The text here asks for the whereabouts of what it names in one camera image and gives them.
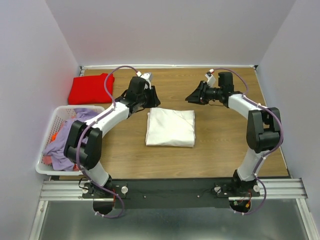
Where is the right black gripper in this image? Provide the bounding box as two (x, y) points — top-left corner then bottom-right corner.
(184, 80), (222, 106)

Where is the white t-shirt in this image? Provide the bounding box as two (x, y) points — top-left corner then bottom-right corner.
(145, 107), (196, 148)

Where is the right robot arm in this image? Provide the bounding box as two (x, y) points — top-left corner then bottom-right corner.
(185, 68), (284, 197)

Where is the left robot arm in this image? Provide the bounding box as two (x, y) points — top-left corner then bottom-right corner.
(63, 72), (161, 198)

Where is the folded red t-shirt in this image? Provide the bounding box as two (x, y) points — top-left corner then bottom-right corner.
(67, 73), (112, 105)

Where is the white plastic laundry basket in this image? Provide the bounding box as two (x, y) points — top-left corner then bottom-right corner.
(35, 105), (105, 176)

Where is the lavender t-shirt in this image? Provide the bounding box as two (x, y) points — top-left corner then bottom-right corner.
(42, 108), (98, 172)

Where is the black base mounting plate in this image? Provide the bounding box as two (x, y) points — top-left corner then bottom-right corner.
(82, 177), (260, 213)

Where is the orange pink garment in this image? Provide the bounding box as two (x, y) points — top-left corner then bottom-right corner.
(42, 132), (79, 172)

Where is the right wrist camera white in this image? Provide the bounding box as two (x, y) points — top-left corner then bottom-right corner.
(205, 68), (216, 88)

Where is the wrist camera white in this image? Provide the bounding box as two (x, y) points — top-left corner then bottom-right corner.
(136, 71), (153, 89)
(205, 68), (216, 88)

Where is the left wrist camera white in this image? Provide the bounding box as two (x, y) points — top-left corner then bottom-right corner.
(136, 71), (153, 89)

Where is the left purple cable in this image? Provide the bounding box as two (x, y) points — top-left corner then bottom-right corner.
(74, 65), (141, 220)

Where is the purple cable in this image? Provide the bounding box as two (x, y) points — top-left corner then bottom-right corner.
(212, 67), (284, 216)
(74, 65), (141, 220)

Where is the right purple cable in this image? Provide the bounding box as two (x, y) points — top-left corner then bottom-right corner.
(212, 67), (284, 216)

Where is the aluminium rail frame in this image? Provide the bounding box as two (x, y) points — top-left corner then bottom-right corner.
(30, 178), (319, 240)

